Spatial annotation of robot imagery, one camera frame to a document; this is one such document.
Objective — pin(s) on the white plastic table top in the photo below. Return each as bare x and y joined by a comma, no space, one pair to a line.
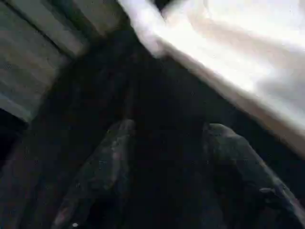
226,47

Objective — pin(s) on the black work mat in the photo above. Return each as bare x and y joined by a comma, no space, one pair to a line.
155,95

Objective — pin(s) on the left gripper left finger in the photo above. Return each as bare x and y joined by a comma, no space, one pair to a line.
102,176

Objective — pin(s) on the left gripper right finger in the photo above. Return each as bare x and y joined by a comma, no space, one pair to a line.
243,181

